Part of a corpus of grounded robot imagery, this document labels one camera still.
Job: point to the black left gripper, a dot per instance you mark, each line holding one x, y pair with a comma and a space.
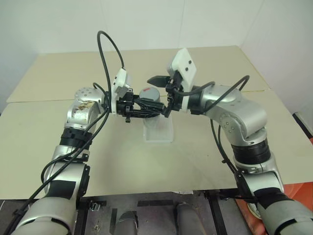
123, 107

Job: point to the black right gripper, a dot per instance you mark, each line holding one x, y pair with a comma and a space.
175, 98

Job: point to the clear plastic jar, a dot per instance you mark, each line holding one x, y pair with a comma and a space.
150, 119

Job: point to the grey jar lid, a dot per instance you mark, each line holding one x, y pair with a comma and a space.
149, 94

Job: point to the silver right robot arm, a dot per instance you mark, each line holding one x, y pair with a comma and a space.
244, 115

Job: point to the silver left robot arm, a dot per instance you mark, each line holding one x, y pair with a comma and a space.
73, 115

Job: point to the clear plastic box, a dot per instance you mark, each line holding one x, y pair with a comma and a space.
159, 133

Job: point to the long black tape strip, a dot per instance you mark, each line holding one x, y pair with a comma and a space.
155, 203

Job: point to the small metal connector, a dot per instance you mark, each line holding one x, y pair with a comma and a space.
95, 206

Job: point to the short black tape strip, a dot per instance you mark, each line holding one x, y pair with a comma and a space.
113, 218

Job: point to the dark grey rounded shape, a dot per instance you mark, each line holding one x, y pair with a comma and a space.
188, 218
127, 222

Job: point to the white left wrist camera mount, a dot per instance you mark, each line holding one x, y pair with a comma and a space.
119, 83

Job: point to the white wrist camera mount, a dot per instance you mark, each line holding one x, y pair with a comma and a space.
119, 83
184, 63

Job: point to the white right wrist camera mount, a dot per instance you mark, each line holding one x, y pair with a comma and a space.
184, 63

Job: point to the black metal table frame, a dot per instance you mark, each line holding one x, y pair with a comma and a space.
215, 210

